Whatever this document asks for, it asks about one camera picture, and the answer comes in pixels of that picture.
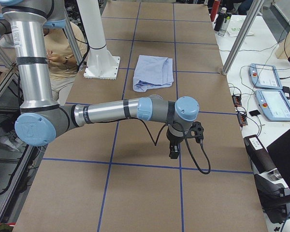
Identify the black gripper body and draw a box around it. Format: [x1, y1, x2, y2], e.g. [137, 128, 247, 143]
[166, 130, 184, 145]

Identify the light blue striped shirt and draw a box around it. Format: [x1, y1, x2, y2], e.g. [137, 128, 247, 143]
[133, 55, 174, 92]

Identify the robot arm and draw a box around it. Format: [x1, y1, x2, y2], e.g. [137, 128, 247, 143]
[0, 0, 199, 159]

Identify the black smartphone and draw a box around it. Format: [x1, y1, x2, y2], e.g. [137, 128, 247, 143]
[249, 110, 261, 116]

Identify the black device with label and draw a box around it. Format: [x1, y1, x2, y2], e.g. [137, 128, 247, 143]
[244, 135, 276, 173]

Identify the lower teach pendant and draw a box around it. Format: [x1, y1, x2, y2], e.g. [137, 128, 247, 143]
[255, 89, 290, 122]

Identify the teach pendant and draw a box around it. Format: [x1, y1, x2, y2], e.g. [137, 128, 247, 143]
[248, 63, 282, 89]
[255, 89, 290, 122]

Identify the upper teach pendant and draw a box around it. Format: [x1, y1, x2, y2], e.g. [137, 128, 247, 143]
[248, 63, 282, 89]

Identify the clear water bottle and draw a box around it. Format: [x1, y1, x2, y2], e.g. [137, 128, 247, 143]
[218, 12, 232, 36]

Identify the black water bottle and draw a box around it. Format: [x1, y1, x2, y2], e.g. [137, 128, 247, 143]
[214, 7, 227, 32]

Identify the seated person beige shirt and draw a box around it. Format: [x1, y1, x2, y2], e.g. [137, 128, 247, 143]
[43, 29, 78, 105]

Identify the red bottle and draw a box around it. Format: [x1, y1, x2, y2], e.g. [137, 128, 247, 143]
[210, 0, 220, 22]

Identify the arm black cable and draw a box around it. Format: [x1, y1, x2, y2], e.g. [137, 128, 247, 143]
[142, 118, 211, 174]

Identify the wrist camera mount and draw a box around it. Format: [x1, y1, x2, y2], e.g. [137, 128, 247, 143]
[186, 121, 204, 144]

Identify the black power strip with cables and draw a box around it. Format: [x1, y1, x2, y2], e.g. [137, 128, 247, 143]
[232, 94, 248, 128]

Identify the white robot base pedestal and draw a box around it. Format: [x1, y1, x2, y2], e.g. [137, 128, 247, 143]
[77, 0, 120, 80]

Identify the grey aluminium frame post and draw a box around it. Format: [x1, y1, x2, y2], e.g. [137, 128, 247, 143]
[221, 0, 264, 76]

